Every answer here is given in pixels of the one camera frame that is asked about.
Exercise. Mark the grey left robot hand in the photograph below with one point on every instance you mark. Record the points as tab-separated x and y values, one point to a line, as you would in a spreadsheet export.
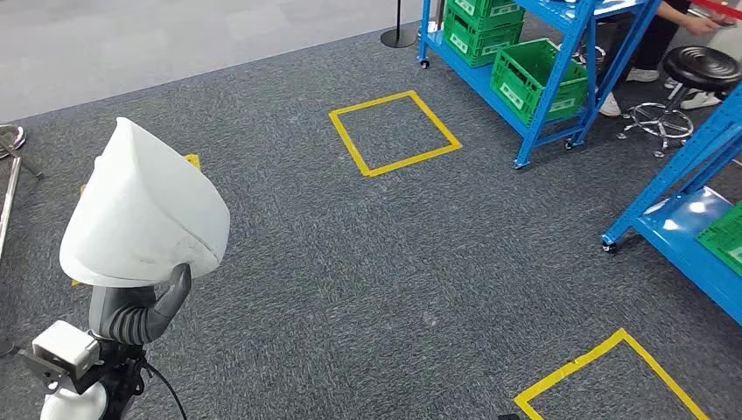
119	298

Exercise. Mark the blue metal shelf rack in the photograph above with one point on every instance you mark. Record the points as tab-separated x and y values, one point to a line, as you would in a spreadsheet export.
550	75
684	232

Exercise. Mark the chrome metal stand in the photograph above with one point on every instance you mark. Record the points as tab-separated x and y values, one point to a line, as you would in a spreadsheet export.
9	191

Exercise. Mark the green plastic crate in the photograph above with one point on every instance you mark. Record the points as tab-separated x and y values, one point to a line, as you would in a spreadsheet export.
475	43
484	7
522	75
724	238

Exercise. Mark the chrome stool base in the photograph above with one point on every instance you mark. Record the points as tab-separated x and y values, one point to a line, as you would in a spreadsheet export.
597	53

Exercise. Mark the person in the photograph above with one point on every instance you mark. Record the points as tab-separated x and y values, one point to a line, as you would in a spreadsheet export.
652	40

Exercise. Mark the black round stool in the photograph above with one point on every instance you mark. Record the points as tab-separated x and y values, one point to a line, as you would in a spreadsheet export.
698	66

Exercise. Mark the person's hand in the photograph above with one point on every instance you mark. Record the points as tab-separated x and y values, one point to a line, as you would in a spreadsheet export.
701	25

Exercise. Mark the red barrier belt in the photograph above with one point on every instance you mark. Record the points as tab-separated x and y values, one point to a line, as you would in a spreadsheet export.
721	8

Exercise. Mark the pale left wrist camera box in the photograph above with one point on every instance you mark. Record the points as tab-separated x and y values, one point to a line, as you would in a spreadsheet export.
65	346

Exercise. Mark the black stanchion post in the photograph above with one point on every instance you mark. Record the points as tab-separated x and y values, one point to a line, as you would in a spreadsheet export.
399	37

